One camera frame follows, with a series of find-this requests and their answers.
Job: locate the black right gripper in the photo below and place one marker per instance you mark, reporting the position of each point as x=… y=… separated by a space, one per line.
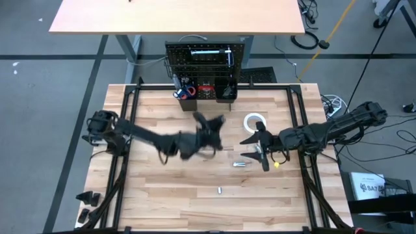
x=271 y=143

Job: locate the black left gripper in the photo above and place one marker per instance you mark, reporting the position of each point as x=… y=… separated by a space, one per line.
x=201 y=141

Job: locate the white tape roll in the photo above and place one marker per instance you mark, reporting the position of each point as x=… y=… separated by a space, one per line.
x=246 y=123

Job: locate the grey torpedo level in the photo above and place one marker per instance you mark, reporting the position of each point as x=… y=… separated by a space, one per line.
x=177 y=81

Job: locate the black C-clamp silver screw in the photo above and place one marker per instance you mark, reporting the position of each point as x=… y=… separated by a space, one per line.
x=208 y=52

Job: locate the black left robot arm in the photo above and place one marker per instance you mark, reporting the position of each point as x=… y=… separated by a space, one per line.
x=139 y=131

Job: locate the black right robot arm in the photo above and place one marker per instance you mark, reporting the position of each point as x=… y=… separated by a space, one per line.
x=325 y=133

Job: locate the large chrome socket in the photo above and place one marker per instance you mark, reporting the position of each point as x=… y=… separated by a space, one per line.
x=258 y=149

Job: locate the long chrome deep socket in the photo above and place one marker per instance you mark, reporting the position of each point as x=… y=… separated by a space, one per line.
x=239 y=164

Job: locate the wide black pegboard bin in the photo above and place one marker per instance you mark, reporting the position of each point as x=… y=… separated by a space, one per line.
x=218 y=97

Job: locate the black metal pegboard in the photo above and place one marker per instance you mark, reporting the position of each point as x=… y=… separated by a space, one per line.
x=206 y=96

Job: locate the tall black pegboard bin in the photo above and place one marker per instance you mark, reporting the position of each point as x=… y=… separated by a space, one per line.
x=188 y=105

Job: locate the black perforated mat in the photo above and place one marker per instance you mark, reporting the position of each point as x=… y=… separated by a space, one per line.
x=260 y=75

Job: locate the light wooden desk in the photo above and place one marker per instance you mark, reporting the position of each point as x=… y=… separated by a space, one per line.
x=178 y=16

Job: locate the white printed box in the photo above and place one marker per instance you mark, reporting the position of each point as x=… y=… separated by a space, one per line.
x=367 y=182

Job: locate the black round puck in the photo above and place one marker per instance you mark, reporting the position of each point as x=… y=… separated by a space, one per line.
x=324 y=44

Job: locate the red knob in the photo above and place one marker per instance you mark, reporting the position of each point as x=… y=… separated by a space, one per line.
x=358 y=231

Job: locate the black equipment cart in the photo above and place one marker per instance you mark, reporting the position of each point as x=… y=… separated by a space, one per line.
x=390 y=206

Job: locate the black aluminium table frame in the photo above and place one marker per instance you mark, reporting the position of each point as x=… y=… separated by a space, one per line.
x=149 y=87

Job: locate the black plastic bracket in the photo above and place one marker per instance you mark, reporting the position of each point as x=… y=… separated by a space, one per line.
x=83 y=215
x=85 y=197
x=96 y=200

